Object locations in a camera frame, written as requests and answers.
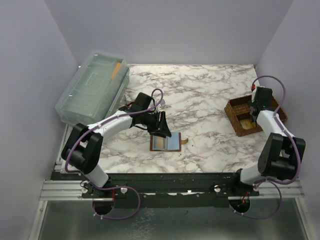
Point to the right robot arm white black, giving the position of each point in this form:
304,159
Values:
281,157

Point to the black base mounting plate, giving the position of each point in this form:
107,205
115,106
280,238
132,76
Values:
170,190

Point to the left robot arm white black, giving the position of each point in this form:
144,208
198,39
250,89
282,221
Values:
82,149

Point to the clear plastic storage box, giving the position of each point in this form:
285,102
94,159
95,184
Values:
91,96

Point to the gold VIP credit card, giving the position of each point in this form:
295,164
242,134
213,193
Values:
159,143

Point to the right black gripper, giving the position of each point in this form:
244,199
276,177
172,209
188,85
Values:
252,104

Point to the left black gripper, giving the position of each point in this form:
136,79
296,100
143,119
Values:
160,128

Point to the brown leather card holder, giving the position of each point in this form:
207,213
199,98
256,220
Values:
167,144

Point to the brown woven wicker tray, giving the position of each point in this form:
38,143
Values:
238,109

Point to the orange pencil in box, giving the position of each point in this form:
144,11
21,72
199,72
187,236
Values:
118,65

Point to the aluminium rail frame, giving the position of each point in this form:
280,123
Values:
277,213

